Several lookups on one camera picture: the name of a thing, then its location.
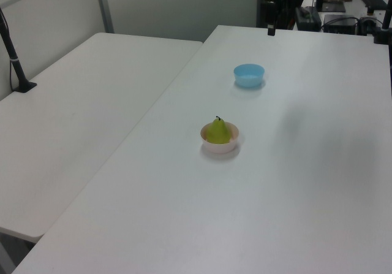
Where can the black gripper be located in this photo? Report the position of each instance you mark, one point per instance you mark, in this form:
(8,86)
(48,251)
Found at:
(269,13)

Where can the green pear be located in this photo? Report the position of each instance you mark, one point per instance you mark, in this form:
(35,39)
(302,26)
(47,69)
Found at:
(218,132)

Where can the blue bowl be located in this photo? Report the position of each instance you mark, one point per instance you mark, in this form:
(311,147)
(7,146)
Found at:
(248,77)

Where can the pink bowl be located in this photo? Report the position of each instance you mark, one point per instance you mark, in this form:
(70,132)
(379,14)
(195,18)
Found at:
(219,147)

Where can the black device with green part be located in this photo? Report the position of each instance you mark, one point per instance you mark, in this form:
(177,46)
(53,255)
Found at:
(307,18)

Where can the black electronics box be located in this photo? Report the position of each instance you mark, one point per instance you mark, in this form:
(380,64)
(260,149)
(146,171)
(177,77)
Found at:
(340,22)

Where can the white side table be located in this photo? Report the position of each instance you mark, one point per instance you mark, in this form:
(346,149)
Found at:
(76,117)

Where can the black clamp camera mount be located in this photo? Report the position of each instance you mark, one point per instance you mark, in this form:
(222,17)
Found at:
(382,30)

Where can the silver partition post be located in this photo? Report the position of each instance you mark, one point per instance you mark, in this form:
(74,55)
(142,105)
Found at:
(103,7)

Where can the black camera stand pole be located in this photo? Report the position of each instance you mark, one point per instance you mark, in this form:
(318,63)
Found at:
(15,62)

